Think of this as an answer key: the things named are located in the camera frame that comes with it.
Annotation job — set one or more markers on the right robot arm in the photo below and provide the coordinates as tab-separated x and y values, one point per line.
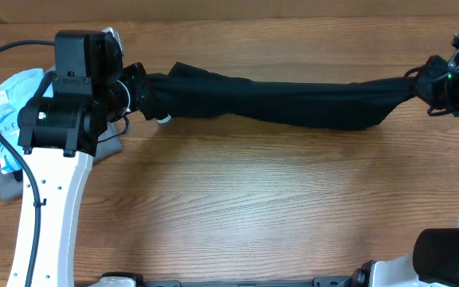
434	259

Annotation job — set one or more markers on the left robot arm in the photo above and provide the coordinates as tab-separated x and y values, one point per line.
60	126

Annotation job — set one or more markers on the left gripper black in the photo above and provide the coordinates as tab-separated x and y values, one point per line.
131	75

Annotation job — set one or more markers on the light blue printed t-shirt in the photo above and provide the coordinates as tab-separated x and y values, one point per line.
15	92

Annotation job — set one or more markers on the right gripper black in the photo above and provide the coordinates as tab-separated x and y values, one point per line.
423	90

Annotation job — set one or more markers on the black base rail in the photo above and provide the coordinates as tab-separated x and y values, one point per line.
133	279

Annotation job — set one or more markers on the grey folded garment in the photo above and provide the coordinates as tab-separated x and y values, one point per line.
11	184

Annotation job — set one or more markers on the black t-shirt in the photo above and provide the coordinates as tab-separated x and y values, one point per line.
190	92

